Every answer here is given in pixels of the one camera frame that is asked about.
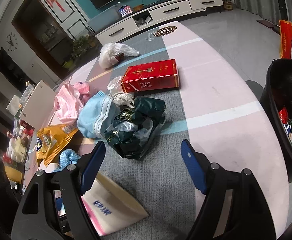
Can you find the blue cloth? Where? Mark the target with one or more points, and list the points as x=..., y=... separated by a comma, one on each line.
x=68, y=157

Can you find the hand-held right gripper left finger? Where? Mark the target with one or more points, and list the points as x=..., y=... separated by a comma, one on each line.
x=93, y=165

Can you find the pile of assorted household items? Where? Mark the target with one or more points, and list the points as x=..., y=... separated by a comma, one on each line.
x=17, y=150

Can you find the red cardboard box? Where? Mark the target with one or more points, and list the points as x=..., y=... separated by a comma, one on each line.
x=286, y=40

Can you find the blue face mask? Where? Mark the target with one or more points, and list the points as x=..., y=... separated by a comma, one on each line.
x=93, y=115

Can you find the clear glass tank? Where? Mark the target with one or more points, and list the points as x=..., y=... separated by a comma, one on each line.
x=103, y=20

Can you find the cream wooden board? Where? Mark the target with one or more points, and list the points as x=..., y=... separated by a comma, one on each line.
x=38, y=102

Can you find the black trash bin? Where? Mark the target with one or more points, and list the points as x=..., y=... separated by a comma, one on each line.
x=273, y=100

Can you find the white clear plastic bag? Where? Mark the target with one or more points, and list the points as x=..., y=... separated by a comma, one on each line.
x=108, y=55

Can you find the dark green plastic bag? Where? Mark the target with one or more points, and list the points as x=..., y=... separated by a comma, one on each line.
x=136, y=140

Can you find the grey chair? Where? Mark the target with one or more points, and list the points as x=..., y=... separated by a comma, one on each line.
x=253, y=88

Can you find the small potted floor plant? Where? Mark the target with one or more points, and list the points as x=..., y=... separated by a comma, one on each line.
x=228, y=0

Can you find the plaid table mat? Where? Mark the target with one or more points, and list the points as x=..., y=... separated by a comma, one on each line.
x=223, y=105

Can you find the black wall clock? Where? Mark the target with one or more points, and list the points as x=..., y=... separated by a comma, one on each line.
x=11, y=42

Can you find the red snack packet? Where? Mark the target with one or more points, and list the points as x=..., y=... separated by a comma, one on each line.
x=283, y=115

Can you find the red cardboard carton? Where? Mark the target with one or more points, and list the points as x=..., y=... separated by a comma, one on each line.
x=151, y=77

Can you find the white crumpled face mask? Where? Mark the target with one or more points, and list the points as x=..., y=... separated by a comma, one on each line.
x=116, y=85

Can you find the pink plastic bag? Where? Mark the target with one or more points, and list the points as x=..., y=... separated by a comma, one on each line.
x=66, y=102

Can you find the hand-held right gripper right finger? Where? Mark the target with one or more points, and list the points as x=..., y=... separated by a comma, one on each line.
x=193, y=170

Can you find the yellow snack packet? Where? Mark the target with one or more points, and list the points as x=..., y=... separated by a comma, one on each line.
x=55, y=137

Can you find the white television cabinet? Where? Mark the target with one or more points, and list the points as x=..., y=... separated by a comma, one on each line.
x=176, y=8

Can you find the beige paper pouch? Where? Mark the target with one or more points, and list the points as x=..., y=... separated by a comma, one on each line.
x=116, y=205

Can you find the potted plants in black planter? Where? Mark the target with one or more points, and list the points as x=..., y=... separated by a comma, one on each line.
x=82, y=47

